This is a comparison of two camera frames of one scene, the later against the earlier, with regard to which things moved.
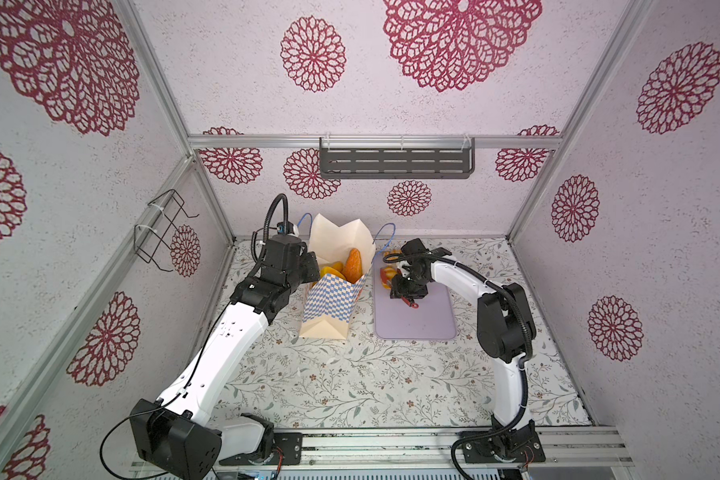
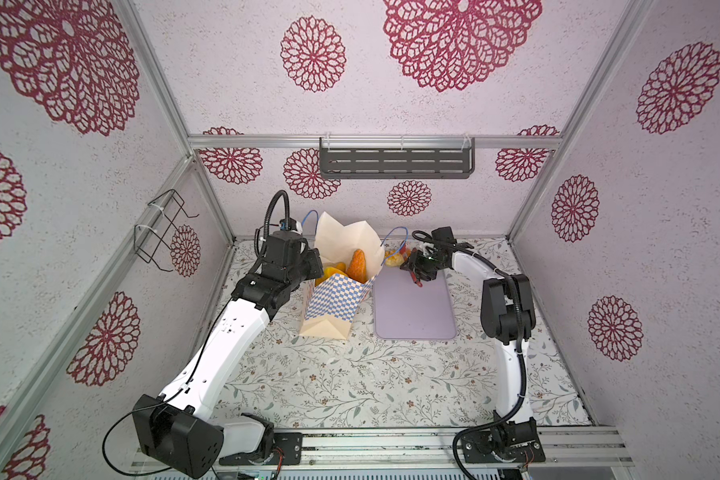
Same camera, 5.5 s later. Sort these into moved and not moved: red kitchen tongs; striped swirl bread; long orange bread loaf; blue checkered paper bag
Moved: red kitchen tongs
Not moved: blue checkered paper bag; striped swirl bread; long orange bread loaf
